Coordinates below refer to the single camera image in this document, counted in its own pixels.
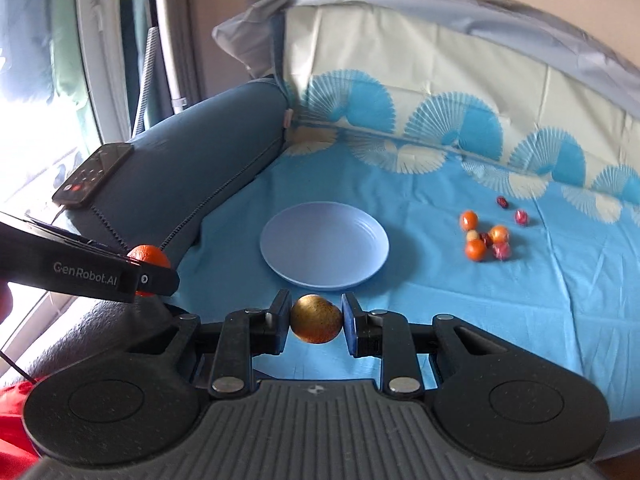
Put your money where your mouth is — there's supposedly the yellow-brown round fruit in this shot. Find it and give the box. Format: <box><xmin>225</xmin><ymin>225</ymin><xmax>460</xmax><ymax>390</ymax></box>
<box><xmin>290</xmin><ymin>295</ymin><xmax>343</xmax><ymax>344</ymax></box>

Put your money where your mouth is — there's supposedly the orange small fruit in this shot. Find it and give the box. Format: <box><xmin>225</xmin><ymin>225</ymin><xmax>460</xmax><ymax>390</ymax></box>
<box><xmin>459</xmin><ymin>210</ymin><xmax>478</xmax><ymax>232</ymax></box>
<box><xmin>464</xmin><ymin>238</ymin><xmax>487</xmax><ymax>262</ymax></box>
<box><xmin>488</xmin><ymin>224</ymin><xmax>510</xmax><ymax>244</ymax></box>

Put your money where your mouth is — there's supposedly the pink red fruit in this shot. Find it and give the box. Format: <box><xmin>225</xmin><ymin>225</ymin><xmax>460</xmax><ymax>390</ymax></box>
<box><xmin>491</xmin><ymin>242</ymin><xmax>512</xmax><ymax>261</ymax></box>

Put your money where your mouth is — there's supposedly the left hand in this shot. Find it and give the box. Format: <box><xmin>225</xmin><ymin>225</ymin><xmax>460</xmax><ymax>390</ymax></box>
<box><xmin>0</xmin><ymin>281</ymin><xmax>13</xmax><ymax>323</ymax></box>

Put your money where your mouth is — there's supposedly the black smartphone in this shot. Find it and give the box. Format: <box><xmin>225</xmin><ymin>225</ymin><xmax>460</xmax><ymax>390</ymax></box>
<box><xmin>52</xmin><ymin>142</ymin><xmax>134</xmax><ymax>209</ymax></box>

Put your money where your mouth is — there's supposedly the light blue plate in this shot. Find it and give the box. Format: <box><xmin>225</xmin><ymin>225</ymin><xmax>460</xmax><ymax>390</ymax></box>
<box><xmin>259</xmin><ymin>202</ymin><xmax>390</xmax><ymax>290</ymax></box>

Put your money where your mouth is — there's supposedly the dark red small fruit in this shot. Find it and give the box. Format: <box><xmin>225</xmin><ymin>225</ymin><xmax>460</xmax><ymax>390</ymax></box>
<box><xmin>480</xmin><ymin>232</ymin><xmax>494</xmax><ymax>248</ymax></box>

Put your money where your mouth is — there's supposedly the blue sofa armrest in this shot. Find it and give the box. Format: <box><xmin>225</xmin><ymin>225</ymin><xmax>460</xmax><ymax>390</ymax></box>
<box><xmin>67</xmin><ymin>78</ymin><xmax>288</xmax><ymax>266</ymax></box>

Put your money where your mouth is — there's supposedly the dark red fruit far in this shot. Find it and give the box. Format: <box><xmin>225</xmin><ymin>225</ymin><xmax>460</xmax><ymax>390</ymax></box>
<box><xmin>496</xmin><ymin>196</ymin><xmax>509</xmax><ymax>209</ymax></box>

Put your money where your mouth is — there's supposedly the grey crumpled sheet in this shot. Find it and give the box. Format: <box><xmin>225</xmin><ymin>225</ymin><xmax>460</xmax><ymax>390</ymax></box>
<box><xmin>212</xmin><ymin>0</ymin><xmax>639</xmax><ymax>116</ymax></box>

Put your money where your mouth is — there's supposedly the garment steamer stand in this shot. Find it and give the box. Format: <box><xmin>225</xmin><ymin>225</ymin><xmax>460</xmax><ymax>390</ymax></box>
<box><xmin>131</xmin><ymin>0</ymin><xmax>202</xmax><ymax>136</ymax></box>

